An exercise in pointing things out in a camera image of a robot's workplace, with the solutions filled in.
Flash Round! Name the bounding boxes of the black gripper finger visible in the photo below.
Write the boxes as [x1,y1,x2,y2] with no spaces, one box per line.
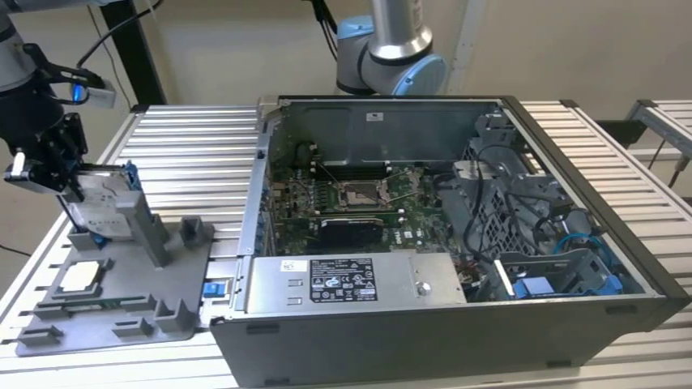
[57,113,91,203]
[36,137,65,192]

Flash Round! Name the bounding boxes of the hard disk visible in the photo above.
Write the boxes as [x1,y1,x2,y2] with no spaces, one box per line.
[57,160,145,248]

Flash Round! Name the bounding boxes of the grey disk bay cage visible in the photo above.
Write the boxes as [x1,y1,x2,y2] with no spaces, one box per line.
[436,136,575,263]

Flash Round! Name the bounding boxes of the silver CPU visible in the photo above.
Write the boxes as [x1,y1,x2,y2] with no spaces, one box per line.
[56,261,105,293]

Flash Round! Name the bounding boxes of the grey parts rack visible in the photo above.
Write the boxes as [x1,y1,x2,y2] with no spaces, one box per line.
[13,193,217,358]

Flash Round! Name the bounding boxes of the green RAM stick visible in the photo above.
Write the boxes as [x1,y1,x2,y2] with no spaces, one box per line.
[63,297,148,310]

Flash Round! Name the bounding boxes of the thin metal locking lever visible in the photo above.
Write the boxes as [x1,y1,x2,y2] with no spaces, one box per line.
[323,164,351,187]

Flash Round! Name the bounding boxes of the silver power supply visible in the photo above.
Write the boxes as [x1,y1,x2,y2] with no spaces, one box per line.
[244,252,469,316]

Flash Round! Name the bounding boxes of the CPU socket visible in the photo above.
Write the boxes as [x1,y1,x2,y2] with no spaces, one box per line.
[335,181,392,207]

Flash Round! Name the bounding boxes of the black RAM slot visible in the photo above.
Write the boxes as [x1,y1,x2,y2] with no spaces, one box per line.
[312,207,399,217]

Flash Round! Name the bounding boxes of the black graphics card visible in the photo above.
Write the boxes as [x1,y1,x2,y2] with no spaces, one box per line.
[317,217,387,249]

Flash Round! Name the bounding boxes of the metal socket cover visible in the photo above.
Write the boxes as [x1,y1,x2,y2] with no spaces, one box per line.
[377,165,424,203]

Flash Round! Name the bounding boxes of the green motherboard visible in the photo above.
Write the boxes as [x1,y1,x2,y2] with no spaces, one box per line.
[263,160,456,260]

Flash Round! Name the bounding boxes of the open black PC case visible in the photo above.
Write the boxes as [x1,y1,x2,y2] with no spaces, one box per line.
[209,95,692,389]

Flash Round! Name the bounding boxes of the blue bay clip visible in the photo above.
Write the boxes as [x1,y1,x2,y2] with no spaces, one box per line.
[509,276,557,300]

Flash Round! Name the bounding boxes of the metal slat side table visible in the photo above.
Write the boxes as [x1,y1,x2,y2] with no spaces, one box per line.
[625,98,692,163]

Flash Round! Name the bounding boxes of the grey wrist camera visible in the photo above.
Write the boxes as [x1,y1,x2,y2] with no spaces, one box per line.
[3,148,60,196]

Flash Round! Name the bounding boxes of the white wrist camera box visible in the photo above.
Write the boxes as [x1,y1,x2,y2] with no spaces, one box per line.
[68,78,119,110]

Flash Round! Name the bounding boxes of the black floor cable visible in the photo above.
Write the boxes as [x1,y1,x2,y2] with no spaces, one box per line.
[0,242,35,258]

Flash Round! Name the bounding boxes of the black camera cable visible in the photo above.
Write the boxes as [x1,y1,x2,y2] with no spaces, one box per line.
[75,0,164,70]

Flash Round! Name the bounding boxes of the black stand post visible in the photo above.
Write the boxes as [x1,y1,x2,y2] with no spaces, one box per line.
[100,0,168,107]

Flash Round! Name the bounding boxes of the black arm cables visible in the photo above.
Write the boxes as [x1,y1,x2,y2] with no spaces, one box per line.
[308,0,340,58]

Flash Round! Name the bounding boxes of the black wire bundle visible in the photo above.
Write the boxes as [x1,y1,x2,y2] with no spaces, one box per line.
[463,145,575,260]

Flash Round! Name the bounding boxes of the light blue wire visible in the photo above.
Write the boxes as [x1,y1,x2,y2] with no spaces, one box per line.
[555,229,608,267]

